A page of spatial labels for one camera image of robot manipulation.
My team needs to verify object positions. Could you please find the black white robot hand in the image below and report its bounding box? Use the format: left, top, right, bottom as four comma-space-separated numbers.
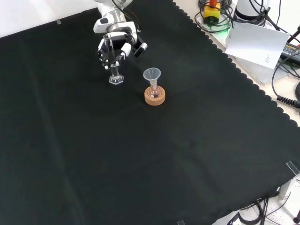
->
93, 17, 143, 70

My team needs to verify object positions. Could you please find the clear glass graduated cylinder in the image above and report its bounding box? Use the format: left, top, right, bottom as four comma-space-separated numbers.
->
104, 33, 125, 86

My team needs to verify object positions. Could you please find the clear plastic funnel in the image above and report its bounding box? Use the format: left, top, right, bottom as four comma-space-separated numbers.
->
142, 67, 162, 88

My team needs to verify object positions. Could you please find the small round-bottom glass flask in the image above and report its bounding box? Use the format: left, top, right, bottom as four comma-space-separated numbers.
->
150, 83, 161, 98

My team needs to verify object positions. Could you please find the yellow stop button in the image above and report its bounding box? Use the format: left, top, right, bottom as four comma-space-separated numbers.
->
203, 0, 222, 25

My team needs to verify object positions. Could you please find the black scalloped cloth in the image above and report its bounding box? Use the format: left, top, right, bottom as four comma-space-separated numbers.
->
0, 0, 300, 225

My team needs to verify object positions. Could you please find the pale white board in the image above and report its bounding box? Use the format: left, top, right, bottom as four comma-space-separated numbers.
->
225, 19, 291, 70

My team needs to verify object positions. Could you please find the black power adapter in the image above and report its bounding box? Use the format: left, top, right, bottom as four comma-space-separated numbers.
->
280, 43, 300, 60

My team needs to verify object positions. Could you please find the large clear tape strip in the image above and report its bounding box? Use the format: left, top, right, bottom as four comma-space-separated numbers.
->
285, 161, 300, 176

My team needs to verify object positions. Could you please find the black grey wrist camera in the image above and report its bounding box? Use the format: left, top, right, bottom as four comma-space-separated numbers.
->
134, 42, 149, 58

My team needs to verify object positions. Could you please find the cork ring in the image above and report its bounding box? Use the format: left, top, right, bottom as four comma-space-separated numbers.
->
144, 86, 167, 106

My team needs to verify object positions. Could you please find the green cable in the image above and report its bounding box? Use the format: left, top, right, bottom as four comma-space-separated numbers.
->
194, 4, 234, 33

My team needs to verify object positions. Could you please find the black coiled cable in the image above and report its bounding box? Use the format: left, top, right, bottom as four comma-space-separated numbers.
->
276, 95, 300, 107

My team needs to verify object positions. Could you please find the black cable bundle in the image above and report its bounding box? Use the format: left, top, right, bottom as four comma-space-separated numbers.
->
226, 197, 293, 225

